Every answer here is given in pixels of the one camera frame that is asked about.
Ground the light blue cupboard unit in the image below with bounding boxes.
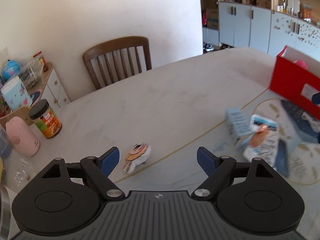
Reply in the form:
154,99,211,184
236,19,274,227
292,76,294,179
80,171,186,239
202,2,319,61

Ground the blue patterned tissue box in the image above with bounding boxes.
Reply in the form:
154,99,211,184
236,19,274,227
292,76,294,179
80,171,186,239
1,76,33,111

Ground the black white sneakers pair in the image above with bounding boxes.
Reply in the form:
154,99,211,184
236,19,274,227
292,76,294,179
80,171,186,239
203,42,215,54

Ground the white printed sachet packet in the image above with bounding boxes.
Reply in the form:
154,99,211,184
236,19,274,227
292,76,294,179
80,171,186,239
243,114,289,178

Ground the jar with black lid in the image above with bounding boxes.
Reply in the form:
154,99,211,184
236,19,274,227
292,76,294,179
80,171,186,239
28,99,62,139

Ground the small light blue carton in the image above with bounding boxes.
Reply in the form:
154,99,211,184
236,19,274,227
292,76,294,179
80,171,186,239
225,108,253,145

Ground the brown wooden chair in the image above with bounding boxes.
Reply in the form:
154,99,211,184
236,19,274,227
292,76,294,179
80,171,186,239
82,36,152,90

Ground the white drawer side cabinet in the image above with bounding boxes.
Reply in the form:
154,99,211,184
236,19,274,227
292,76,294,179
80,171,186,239
27,62,71,111

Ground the dark blue fish-shaped pouch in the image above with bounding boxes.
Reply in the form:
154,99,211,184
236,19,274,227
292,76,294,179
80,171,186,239
281,99,319,144

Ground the clear plastic container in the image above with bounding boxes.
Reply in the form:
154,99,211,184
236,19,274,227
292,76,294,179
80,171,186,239
18,59,44,89

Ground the red cardboard shoe box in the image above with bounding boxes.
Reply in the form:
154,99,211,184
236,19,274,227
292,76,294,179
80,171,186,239
269,46,319,119

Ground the pink fluffy strawberry plush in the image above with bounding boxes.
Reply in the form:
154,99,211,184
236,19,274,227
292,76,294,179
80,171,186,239
294,60,308,70

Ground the blue globe toy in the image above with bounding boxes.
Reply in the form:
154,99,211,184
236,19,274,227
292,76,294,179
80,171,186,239
2,60,21,82

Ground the pink thermos bottle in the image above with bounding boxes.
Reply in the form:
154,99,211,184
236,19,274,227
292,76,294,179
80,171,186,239
5,116,40,157

